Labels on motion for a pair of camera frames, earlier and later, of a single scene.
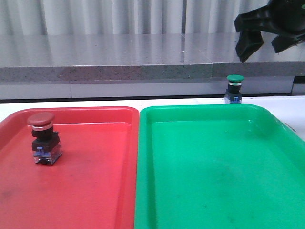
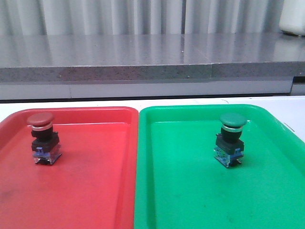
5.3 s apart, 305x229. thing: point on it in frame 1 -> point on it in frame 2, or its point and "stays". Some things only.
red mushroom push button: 47,148 stays
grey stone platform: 133,66 stays
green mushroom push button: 233,94 -> 229,149
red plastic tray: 92,185 stays
